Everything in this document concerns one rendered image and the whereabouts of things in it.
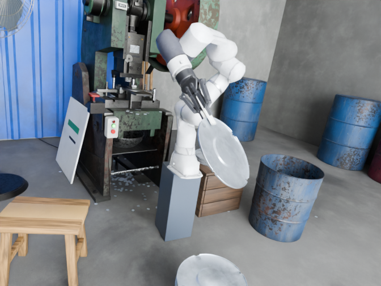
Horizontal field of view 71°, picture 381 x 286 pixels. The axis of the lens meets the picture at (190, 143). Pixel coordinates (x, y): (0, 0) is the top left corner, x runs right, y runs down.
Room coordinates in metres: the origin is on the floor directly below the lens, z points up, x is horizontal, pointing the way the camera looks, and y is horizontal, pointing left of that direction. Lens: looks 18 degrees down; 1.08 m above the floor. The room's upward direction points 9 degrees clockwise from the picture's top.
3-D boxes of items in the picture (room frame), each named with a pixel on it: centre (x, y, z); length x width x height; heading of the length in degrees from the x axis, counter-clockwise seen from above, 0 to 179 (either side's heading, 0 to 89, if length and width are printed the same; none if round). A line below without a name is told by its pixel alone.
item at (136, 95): (1.95, 0.44, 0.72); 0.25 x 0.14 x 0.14; 40
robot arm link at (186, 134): (1.49, 0.05, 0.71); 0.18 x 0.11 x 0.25; 32
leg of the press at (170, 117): (2.36, 0.44, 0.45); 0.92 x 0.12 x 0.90; 40
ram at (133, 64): (2.05, 0.53, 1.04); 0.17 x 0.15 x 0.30; 40
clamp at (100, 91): (1.98, 0.69, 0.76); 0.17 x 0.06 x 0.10; 130
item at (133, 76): (2.09, 0.56, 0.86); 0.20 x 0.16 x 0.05; 130
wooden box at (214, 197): (1.91, -0.19, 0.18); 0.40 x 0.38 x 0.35; 33
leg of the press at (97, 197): (2.02, 0.85, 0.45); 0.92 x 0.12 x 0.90; 40
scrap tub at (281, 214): (1.70, -0.70, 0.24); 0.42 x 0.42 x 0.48
